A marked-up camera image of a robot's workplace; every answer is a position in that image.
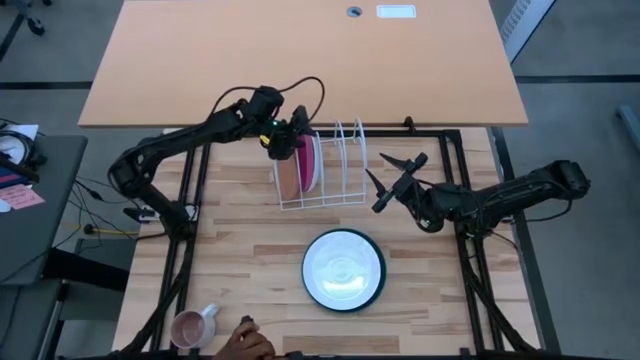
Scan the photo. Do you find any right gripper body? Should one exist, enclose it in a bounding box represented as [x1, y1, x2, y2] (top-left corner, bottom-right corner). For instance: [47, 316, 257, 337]
[372, 153, 444, 234]

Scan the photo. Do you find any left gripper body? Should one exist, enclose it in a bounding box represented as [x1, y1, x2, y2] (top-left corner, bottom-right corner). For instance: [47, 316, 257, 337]
[263, 104, 317, 162]

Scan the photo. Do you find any white plate with pink underside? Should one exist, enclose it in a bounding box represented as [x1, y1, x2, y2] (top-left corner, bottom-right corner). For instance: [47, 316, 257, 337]
[296, 133, 325, 195]

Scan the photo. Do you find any orange plate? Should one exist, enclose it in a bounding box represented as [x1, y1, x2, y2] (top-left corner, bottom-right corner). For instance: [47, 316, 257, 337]
[276, 155, 302, 202]

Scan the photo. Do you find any white plate with green underside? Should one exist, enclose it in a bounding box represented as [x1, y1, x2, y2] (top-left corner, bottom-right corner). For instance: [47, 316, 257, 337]
[303, 230, 384, 310]

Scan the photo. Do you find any light tan desk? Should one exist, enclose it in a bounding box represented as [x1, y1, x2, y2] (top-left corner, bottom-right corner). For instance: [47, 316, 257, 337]
[78, 0, 530, 129]

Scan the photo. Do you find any white rectangular desk plate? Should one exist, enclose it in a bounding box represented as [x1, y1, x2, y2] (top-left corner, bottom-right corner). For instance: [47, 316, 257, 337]
[376, 4, 418, 20]

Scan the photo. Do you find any black power strip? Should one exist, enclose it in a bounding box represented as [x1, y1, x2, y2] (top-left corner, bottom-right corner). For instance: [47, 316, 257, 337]
[122, 206, 157, 224]

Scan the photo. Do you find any white perforated computer case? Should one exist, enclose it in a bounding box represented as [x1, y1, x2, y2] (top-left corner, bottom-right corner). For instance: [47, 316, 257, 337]
[499, 0, 557, 64]

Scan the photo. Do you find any person's hand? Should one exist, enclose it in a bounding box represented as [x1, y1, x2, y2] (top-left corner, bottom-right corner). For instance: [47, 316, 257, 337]
[212, 319, 277, 360]

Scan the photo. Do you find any pink ceramic mug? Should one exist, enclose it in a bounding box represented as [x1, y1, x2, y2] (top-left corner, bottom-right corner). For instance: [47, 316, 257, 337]
[169, 303, 221, 350]

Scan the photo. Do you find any black case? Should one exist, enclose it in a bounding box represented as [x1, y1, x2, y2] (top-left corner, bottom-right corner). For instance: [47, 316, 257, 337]
[42, 247, 132, 294]

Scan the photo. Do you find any dark grey side table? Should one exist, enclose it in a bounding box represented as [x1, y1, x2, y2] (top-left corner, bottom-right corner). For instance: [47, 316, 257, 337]
[0, 133, 89, 286]

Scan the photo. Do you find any white paper sheet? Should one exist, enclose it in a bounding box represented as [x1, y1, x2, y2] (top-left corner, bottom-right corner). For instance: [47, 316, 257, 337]
[0, 123, 40, 151]

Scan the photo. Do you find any pink paper note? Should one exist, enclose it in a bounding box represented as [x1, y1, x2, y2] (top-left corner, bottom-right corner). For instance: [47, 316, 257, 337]
[0, 183, 47, 211]

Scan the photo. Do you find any black chair base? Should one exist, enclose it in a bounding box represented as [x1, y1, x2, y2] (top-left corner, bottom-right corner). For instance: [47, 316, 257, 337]
[14, 0, 54, 37]

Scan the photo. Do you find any blue flat item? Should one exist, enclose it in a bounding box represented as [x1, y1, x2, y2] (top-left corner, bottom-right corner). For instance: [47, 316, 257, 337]
[0, 167, 29, 190]

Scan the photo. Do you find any black aluminium rig frame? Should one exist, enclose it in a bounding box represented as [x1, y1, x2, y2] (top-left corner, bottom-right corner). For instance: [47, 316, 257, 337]
[119, 128, 541, 359]

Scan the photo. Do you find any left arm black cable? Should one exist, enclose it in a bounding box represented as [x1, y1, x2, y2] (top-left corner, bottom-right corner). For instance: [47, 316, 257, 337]
[208, 75, 327, 126]

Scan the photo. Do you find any white wire dish rack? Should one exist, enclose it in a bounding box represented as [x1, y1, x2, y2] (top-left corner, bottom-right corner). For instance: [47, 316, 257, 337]
[272, 117, 369, 211]

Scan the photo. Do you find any black floor cable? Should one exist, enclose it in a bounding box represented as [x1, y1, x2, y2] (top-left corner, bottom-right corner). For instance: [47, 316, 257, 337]
[69, 174, 146, 226]

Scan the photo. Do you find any black coiled cable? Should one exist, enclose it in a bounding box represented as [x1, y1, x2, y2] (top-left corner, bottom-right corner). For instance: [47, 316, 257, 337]
[0, 130, 49, 175]

